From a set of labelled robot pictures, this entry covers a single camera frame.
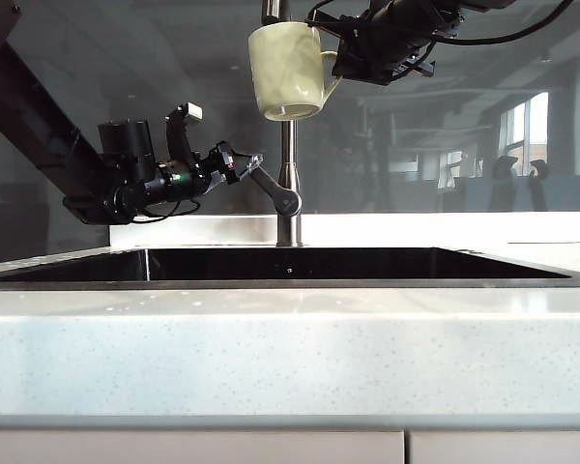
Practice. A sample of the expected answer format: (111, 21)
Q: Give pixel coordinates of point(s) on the white wrist camera black mount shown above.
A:
(179, 135)

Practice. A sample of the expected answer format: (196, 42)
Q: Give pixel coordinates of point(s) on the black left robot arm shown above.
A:
(38, 116)

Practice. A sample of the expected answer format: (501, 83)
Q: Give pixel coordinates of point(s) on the brushed steel faucet spout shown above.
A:
(288, 145)

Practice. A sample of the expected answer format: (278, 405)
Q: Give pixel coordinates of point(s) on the pale yellow ceramic mug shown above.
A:
(280, 67)

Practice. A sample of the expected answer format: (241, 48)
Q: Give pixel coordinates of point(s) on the black undermount sink basin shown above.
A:
(367, 266)

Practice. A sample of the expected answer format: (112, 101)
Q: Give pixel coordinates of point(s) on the wide beige cabinet front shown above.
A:
(188, 449)

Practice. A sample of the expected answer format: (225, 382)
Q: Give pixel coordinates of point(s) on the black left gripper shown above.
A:
(216, 166)

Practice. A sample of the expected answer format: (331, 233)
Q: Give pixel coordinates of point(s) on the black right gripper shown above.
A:
(391, 50)

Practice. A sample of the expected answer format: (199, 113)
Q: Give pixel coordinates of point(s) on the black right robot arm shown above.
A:
(415, 7)

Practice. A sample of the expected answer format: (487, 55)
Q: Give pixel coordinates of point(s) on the narrow beige cabinet front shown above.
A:
(507, 449)

